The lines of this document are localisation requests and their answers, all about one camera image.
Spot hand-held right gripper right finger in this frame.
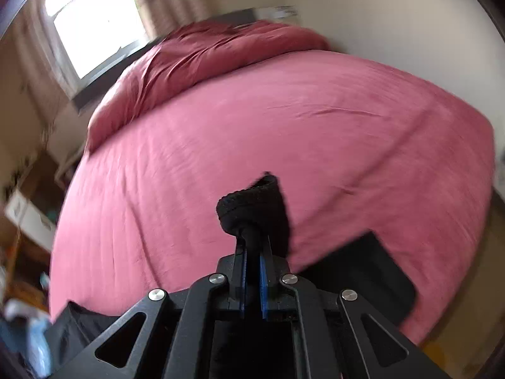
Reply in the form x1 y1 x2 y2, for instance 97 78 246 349
258 235 454 379

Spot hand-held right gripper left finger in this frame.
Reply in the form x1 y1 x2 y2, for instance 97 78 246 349
47 239 249 379

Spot black pants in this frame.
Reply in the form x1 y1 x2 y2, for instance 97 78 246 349
51 171 418 379

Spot pink bed blanket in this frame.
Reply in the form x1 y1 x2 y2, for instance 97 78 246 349
49 49 496 344

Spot light blue cloth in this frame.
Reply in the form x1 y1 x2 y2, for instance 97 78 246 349
0 299 54 377

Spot white cabinet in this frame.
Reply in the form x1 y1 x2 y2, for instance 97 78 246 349
4 191 58 250

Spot dark red duvet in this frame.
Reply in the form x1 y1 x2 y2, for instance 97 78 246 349
87 20 330 151

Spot dark grey headboard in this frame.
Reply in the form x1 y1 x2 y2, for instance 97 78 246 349
71 8 261 115

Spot white leaf print box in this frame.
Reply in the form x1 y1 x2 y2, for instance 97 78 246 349
256 5 301 22

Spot beige curtain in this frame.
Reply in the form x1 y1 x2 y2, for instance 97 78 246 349
134 0 208 44

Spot window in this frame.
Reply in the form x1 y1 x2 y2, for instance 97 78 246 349
43 0 151 81

